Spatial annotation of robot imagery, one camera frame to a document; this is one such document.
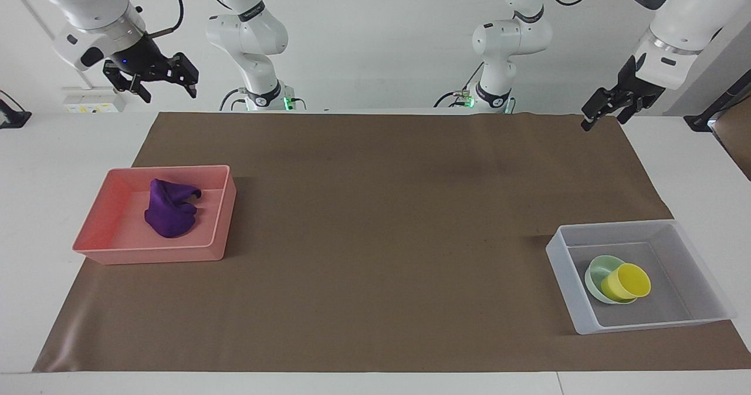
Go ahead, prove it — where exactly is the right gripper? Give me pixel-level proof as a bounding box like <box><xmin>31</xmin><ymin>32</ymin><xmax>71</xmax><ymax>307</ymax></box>
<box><xmin>103</xmin><ymin>33</ymin><xmax>199</xmax><ymax>104</ymax></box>

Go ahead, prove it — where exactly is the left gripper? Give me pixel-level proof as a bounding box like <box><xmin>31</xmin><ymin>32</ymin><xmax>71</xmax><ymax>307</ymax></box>
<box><xmin>581</xmin><ymin>55</ymin><xmax>667</xmax><ymax>132</ymax></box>

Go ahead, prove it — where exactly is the pink plastic box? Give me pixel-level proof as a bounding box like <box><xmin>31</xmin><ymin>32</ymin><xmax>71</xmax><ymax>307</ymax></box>
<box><xmin>72</xmin><ymin>164</ymin><xmax>237</xmax><ymax>265</ymax></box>

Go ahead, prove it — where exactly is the translucent white plastic box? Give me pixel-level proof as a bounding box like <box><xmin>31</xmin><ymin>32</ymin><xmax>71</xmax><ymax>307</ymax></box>
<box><xmin>545</xmin><ymin>219</ymin><xmax>738</xmax><ymax>335</ymax></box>

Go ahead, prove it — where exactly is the purple cloth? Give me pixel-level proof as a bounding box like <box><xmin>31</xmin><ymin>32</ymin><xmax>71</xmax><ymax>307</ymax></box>
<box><xmin>144</xmin><ymin>178</ymin><xmax>202</xmax><ymax>239</ymax></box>

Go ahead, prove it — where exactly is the light green bowl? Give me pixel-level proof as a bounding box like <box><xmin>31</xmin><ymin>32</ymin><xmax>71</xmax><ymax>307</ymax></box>
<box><xmin>584</xmin><ymin>255</ymin><xmax>639</xmax><ymax>305</ymax></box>

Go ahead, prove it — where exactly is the yellow cup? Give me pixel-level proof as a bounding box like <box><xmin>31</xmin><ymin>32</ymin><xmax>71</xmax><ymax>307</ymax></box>
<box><xmin>600</xmin><ymin>263</ymin><xmax>652</xmax><ymax>302</ymax></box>

